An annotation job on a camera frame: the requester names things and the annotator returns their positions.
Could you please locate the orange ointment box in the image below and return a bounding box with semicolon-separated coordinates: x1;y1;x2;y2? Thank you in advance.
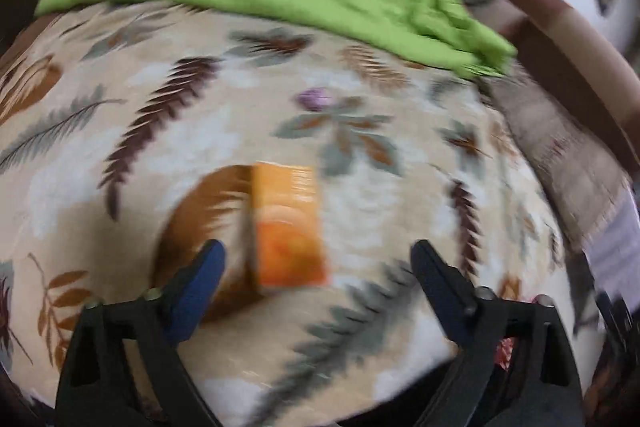
252;162;331;291

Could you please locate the striped beige pillow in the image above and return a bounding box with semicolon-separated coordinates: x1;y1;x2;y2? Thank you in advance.
489;77;629;251

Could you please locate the leaf pattern beige blanket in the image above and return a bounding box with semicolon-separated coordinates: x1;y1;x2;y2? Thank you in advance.
0;0;609;427

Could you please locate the brown bed headboard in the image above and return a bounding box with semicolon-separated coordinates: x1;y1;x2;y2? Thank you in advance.
469;0;639;178

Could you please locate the purple crumpled foil ball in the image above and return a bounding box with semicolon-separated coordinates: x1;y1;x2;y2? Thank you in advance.
294;87;333;113

